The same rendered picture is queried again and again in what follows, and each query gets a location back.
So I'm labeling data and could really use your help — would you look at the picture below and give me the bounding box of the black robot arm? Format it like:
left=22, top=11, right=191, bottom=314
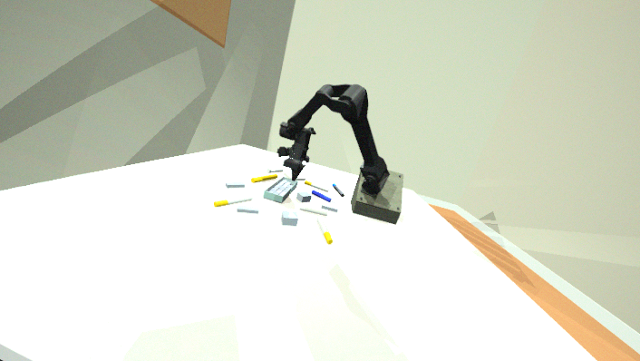
left=279, top=84, right=390, bottom=198

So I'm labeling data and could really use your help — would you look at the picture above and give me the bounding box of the white keyboard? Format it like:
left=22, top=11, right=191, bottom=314
left=262, top=177, right=298, bottom=204

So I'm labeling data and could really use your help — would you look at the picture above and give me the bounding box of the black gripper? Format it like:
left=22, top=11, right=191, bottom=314
left=283, top=142, right=310, bottom=181

